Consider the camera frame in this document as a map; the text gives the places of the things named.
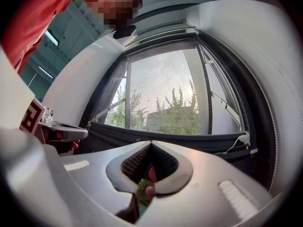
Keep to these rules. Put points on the white stitched padded panel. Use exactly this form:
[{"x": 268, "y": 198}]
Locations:
[{"x": 272, "y": 55}]

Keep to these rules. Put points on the person's right hand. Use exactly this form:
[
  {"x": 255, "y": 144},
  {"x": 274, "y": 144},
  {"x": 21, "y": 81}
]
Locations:
[{"x": 152, "y": 175}]

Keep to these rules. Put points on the dark grey framed window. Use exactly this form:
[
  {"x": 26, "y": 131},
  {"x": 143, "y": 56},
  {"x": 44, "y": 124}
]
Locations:
[{"x": 251, "y": 91}]

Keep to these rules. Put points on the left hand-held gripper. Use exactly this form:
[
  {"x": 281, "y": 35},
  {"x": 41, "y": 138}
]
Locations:
[{"x": 14, "y": 98}]

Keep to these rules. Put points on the green trees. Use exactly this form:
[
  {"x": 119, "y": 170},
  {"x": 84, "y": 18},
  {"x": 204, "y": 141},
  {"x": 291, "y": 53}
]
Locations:
[{"x": 175, "y": 120}]

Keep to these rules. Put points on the person's head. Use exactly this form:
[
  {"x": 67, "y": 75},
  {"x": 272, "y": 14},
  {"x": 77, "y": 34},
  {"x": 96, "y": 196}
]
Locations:
[{"x": 113, "y": 6}]

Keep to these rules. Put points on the ceiling light strip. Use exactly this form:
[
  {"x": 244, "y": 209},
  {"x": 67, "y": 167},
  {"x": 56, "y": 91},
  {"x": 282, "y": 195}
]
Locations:
[
  {"x": 51, "y": 38},
  {"x": 45, "y": 71}
]

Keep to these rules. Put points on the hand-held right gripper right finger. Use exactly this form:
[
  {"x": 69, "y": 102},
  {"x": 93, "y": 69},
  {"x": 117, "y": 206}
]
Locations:
[{"x": 213, "y": 197}]

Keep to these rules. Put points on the black head camera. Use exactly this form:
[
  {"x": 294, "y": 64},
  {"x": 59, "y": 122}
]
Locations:
[{"x": 124, "y": 31}]

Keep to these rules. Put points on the grey mesh insect screen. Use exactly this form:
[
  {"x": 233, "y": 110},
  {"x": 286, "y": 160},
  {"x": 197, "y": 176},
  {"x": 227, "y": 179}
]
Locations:
[{"x": 161, "y": 74}]

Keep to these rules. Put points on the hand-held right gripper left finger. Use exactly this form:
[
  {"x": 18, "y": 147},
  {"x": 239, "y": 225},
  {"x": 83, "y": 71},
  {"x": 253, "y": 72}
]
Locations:
[{"x": 82, "y": 185}]

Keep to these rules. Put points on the person's left hand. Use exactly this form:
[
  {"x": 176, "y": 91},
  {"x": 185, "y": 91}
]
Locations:
[{"x": 75, "y": 145}]

